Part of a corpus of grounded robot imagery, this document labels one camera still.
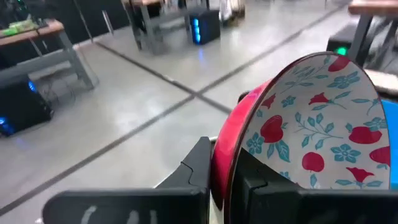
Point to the black box with green light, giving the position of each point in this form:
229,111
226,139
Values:
337,39

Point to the grey metal table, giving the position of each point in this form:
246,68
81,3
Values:
149,34

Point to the red floral mini bowl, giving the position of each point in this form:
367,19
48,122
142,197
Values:
311,124

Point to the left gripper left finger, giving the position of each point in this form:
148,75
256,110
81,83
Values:
140,205

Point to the green object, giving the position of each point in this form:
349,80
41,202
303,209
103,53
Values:
14,30

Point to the black computer with blue light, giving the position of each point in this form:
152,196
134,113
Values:
25,109
208,26

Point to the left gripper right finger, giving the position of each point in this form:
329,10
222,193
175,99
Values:
295,208

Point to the wooden table with grey legs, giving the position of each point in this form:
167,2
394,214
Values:
49,28

